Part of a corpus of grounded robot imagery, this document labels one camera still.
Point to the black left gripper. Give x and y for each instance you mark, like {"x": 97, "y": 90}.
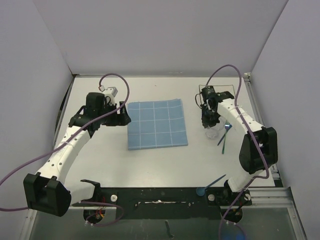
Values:
{"x": 119, "y": 119}

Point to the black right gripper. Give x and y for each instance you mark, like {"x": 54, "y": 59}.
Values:
{"x": 206, "y": 122}

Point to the clear drinking glass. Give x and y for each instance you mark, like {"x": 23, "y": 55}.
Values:
{"x": 214, "y": 131}

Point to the blue grid placemat cloth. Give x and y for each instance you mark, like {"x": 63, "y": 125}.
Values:
{"x": 156, "y": 124}

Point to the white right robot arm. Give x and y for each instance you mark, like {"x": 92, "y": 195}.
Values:
{"x": 259, "y": 148}

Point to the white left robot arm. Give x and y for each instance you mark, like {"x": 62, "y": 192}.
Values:
{"x": 45, "y": 191}

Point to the dark blue knife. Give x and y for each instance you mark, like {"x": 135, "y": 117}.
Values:
{"x": 226, "y": 128}

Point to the square white plate dark rim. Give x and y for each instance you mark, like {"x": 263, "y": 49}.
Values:
{"x": 216, "y": 89}

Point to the blue plastic spoon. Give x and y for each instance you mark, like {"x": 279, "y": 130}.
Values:
{"x": 200, "y": 191}

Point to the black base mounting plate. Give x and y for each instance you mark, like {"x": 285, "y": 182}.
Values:
{"x": 164, "y": 203}

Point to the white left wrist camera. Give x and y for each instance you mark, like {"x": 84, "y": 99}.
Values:
{"x": 109, "y": 91}

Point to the aluminium table frame rail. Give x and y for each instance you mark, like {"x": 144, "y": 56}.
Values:
{"x": 279, "y": 201}

